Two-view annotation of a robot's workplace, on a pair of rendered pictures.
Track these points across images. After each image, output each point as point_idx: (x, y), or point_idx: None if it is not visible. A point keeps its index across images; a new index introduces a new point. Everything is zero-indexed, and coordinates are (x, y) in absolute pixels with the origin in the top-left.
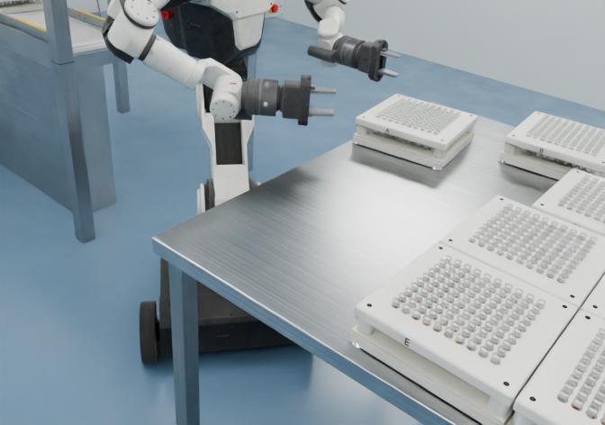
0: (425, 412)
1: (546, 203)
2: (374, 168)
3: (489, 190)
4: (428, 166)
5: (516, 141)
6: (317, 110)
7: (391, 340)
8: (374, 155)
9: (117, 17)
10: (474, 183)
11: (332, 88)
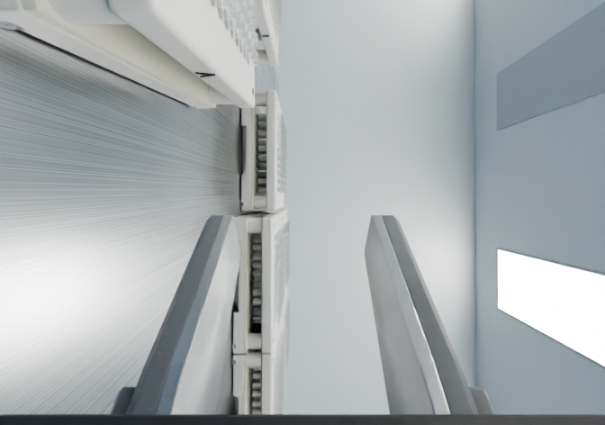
0: None
1: (276, 197)
2: (141, 207)
3: (222, 131)
4: (187, 103)
5: (262, 16)
6: (211, 346)
7: None
8: (107, 113)
9: None
10: (215, 121)
11: (402, 234)
